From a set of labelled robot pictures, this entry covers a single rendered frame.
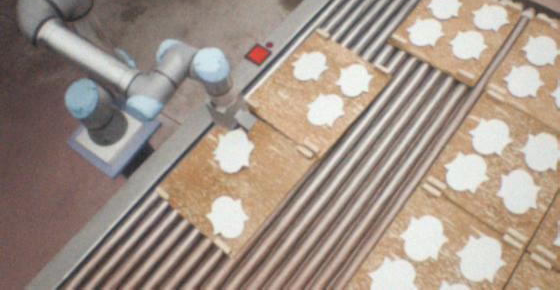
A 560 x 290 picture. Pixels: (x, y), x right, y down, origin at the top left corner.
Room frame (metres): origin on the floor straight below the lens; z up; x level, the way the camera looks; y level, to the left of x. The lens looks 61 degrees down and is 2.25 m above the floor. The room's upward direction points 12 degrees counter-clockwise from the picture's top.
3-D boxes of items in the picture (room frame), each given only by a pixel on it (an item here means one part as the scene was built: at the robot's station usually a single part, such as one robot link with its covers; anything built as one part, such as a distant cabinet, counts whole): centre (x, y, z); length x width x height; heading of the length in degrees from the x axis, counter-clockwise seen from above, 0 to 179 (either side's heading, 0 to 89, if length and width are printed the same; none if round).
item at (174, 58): (0.73, 0.22, 1.38); 0.11 x 0.11 x 0.08; 50
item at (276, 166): (0.61, 0.17, 0.93); 0.41 x 0.35 x 0.02; 130
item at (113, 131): (0.91, 0.62, 0.95); 0.15 x 0.15 x 0.10
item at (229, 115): (0.67, 0.11, 1.23); 0.12 x 0.09 x 0.16; 47
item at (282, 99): (0.87, -0.16, 0.93); 0.41 x 0.35 x 0.02; 128
